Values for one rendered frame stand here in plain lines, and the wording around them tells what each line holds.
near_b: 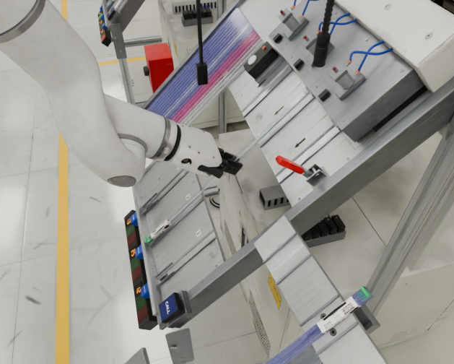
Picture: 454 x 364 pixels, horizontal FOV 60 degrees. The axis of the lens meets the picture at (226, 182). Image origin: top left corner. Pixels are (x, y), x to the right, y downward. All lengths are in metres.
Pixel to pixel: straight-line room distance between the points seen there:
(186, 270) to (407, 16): 0.62
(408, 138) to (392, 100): 0.07
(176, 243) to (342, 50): 0.53
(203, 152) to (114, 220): 1.31
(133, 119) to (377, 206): 0.82
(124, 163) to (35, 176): 1.77
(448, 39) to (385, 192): 0.75
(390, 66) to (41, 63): 0.50
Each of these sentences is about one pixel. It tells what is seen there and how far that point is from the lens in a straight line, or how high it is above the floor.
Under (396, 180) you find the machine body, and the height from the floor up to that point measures 0.62.
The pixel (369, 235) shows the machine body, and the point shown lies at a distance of 1.19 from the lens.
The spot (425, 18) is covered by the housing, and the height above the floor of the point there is 1.28.
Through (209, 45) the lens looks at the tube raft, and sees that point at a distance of 1.17.
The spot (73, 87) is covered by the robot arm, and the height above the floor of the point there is 1.22.
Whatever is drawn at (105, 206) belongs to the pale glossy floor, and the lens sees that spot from 2.09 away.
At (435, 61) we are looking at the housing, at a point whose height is 1.24.
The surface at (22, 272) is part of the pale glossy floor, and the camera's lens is 1.99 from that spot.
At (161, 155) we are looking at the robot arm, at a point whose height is 1.03.
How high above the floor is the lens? 1.52
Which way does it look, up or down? 46 degrees down
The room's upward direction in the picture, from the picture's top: straight up
